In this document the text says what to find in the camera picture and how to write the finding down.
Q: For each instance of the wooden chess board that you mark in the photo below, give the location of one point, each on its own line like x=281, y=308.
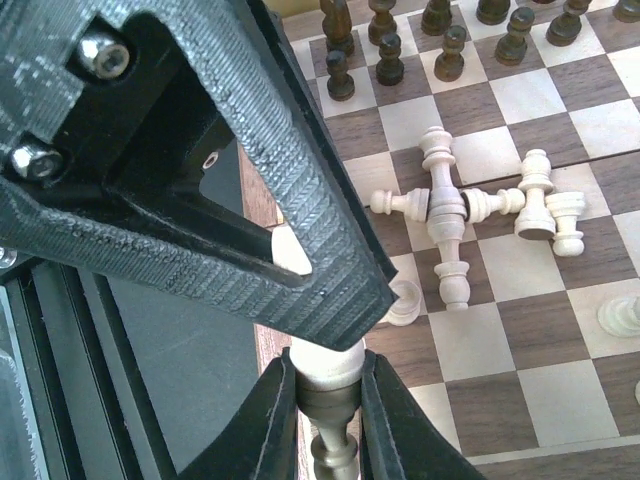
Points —
x=524, y=383

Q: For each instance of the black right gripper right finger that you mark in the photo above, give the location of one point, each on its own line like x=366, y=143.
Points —
x=397, y=439

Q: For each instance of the white queen lying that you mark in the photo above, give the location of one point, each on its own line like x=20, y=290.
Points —
x=445, y=218

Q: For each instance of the black mounting rail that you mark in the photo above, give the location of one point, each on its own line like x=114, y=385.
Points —
x=91, y=414

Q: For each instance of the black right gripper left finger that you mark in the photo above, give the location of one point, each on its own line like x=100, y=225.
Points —
x=260, y=441

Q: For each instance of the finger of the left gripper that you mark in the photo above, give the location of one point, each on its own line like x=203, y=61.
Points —
x=247, y=68
x=140, y=250

